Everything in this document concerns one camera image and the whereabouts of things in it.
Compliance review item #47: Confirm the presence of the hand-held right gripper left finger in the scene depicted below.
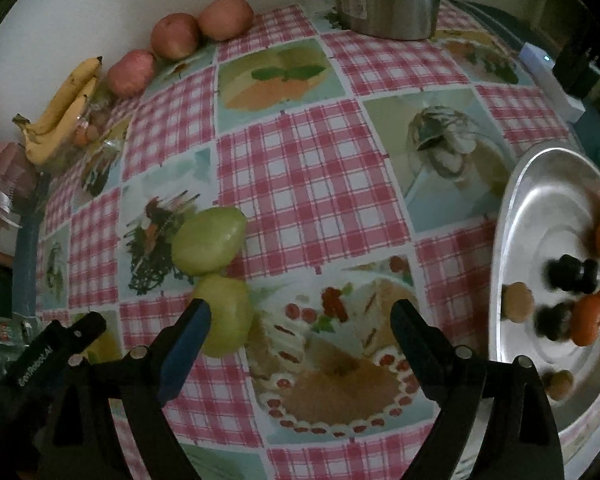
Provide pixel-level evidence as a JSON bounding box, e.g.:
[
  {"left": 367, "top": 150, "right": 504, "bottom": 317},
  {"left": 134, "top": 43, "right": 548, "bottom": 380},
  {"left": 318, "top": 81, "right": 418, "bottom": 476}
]
[{"left": 40, "top": 299, "right": 212, "bottom": 480}]

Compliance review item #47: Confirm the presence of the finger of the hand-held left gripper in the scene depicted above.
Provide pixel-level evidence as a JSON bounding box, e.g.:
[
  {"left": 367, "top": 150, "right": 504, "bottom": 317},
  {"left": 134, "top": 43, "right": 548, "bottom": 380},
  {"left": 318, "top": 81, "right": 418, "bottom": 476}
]
[{"left": 67, "top": 311, "right": 107, "bottom": 357}]

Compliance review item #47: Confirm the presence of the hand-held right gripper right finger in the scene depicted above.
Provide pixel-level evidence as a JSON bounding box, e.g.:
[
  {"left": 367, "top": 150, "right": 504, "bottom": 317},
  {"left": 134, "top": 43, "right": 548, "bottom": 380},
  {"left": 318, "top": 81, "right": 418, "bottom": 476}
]
[{"left": 390, "top": 300, "right": 566, "bottom": 480}]

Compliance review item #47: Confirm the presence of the green pear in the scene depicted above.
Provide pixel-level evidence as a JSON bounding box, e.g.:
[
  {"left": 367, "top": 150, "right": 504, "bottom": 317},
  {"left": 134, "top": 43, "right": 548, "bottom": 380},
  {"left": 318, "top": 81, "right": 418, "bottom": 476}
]
[{"left": 192, "top": 274, "right": 256, "bottom": 358}]

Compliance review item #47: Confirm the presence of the green mango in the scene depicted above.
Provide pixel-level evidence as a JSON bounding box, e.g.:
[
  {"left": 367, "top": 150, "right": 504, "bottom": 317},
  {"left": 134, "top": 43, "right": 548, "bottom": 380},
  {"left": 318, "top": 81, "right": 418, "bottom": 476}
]
[{"left": 171, "top": 206, "right": 248, "bottom": 277}]

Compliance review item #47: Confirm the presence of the brown passion fruit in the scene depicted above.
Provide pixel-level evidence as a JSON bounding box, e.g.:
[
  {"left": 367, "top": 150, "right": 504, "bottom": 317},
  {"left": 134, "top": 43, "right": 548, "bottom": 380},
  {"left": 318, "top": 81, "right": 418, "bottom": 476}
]
[{"left": 500, "top": 282, "right": 536, "bottom": 325}]

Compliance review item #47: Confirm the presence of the dark avocado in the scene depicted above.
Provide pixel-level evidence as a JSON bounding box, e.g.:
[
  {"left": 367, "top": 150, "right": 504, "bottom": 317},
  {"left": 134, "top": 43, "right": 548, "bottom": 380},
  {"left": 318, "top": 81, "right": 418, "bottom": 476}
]
[
  {"left": 545, "top": 255, "right": 578, "bottom": 291},
  {"left": 534, "top": 304, "right": 573, "bottom": 343}
]

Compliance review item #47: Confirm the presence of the brown kiwi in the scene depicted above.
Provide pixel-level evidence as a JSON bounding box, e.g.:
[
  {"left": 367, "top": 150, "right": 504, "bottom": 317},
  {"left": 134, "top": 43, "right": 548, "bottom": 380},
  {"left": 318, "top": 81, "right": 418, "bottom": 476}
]
[{"left": 542, "top": 370, "right": 576, "bottom": 402}]

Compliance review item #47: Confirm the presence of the dark plum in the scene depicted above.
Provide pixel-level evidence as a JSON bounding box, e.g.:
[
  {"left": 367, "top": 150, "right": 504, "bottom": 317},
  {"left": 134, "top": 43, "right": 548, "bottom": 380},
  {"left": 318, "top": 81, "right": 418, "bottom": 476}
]
[{"left": 577, "top": 259, "right": 600, "bottom": 295}]

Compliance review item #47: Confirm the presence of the large steel bowl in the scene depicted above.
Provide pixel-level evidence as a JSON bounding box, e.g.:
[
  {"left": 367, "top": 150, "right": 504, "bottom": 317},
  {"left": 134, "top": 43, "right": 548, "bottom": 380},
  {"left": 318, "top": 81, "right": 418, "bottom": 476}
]
[{"left": 490, "top": 147, "right": 600, "bottom": 471}]

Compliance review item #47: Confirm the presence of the clear plastic bag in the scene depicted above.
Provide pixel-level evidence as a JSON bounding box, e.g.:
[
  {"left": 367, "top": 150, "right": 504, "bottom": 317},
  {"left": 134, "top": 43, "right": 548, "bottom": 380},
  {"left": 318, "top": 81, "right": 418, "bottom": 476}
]
[{"left": 55, "top": 87, "right": 133, "bottom": 171}]

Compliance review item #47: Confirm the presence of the yellow banana bunch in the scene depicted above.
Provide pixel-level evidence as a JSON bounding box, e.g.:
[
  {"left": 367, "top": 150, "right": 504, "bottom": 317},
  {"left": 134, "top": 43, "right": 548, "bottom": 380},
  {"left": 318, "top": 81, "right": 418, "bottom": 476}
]
[{"left": 12, "top": 56, "right": 104, "bottom": 166}]

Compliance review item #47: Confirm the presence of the red apple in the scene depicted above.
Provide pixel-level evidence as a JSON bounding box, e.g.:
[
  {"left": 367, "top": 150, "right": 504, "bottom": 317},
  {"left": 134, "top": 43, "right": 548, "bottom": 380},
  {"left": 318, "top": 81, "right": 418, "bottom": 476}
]
[
  {"left": 197, "top": 0, "right": 256, "bottom": 42},
  {"left": 150, "top": 12, "right": 202, "bottom": 61},
  {"left": 106, "top": 49, "right": 157, "bottom": 98}
]

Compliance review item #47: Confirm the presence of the white power strip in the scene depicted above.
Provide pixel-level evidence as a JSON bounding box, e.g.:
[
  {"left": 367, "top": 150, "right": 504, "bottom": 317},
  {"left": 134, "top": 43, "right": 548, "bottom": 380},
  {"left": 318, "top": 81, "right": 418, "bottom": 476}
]
[{"left": 520, "top": 43, "right": 586, "bottom": 123}]

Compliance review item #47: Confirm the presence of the steel electric kettle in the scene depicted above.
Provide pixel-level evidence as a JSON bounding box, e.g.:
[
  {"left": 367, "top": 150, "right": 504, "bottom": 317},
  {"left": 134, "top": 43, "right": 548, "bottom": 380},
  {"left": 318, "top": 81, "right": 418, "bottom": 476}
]
[{"left": 328, "top": 0, "right": 443, "bottom": 41}]

